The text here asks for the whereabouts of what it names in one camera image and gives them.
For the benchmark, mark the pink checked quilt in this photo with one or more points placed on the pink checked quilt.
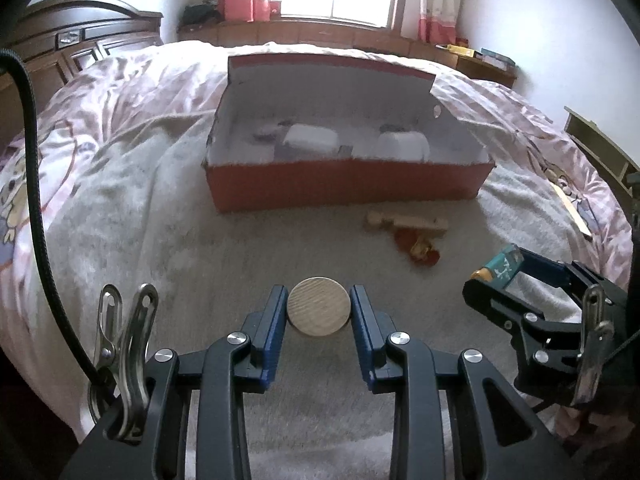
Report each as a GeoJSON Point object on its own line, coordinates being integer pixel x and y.
{"type": "Point", "coordinates": [125, 90]}

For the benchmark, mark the wooden window cabinet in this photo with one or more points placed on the wooden window cabinet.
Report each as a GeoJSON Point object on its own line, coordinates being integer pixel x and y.
{"type": "Point", "coordinates": [320, 35]}

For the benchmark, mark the wooden toy gun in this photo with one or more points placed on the wooden toy gun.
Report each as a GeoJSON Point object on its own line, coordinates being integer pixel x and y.
{"type": "Point", "coordinates": [405, 222]}

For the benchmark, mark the olive wooden shelf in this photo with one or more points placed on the olive wooden shelf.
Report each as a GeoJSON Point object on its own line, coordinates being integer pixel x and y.
{"type": "Point", "coordinates": [600, 145]}

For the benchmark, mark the small dark object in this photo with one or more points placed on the small dark object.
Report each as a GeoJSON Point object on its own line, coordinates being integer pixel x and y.
{"type": "Point", "coordinates": [267, 133]}

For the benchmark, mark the stack of green books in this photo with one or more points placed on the stack of green books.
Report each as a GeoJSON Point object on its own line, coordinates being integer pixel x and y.
{"type": "Point", "coordinates": [497, 58]}

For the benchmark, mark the beige fleece blanket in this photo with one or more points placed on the beige fleece blanket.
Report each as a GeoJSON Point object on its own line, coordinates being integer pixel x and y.
{"type": "Point", "coordinates": [200, 250]}

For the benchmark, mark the red toy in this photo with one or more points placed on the red toy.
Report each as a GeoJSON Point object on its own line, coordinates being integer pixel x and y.
{"type": "Point", "coordinates": [417, 247]}

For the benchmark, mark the teal battery pack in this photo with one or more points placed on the teal battery pack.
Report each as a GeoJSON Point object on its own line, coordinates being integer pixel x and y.
{"type": "Point", "coordinates": [500, 267]}

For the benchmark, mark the round wooden disc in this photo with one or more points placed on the round wooden disc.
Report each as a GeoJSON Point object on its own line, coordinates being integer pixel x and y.
{"type": "Point", "coordinates": [318, 306]}

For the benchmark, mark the light wooden stick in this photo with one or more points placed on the light wooden stick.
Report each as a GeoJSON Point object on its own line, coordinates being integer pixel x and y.
{"type": "Point", "coordinates": [572, 210]}

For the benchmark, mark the person's right hand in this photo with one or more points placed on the person's right hand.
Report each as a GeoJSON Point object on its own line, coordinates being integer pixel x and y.
{"type": "Point", "coordinates": [570, 422]}

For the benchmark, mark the dark wooden headboard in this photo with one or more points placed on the dark wooden headboard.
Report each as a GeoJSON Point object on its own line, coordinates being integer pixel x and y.
{"type": "Point", "coordinates": [70, 40]}

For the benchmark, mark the red cardboard box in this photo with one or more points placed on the red cardboard box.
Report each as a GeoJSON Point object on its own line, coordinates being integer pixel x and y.
{"type": "Point", "coordinates": [345, 185]}

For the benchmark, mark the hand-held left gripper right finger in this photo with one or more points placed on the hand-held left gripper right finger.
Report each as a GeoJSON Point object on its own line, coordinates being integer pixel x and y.
{"type": "Point", "coordinates": [361, 321]}

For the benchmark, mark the metal spring clip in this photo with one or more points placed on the metal spring clip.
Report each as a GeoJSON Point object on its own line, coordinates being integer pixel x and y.
{"type": "Point", "coordinates": [592, 340]}
{"type": "Point", "coordinates": [125, 350]}

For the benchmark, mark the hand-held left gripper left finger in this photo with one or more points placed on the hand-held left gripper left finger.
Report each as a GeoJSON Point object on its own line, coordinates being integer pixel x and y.
{"type": "Point", "coordinates": [276, 321]}

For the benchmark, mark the black bag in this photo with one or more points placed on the black bag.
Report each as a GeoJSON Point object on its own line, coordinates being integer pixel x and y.
{"type": "Point", "coordinates": [200, 15]}

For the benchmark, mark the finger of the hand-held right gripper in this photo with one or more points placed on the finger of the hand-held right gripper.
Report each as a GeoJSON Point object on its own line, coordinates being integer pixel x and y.
{"type": "Point", "coordinates": [542, 262]}
{"type": "Point", "coordinates": [492, 302]}

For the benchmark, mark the red cup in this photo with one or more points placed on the red cup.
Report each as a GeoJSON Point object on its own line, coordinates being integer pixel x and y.
{"type": "Point", "coordinates": [275, 8]}

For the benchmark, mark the yellow book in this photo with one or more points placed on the yellow book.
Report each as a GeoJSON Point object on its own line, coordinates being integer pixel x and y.
{"type": "Point", "coordinates": [461, 50]}

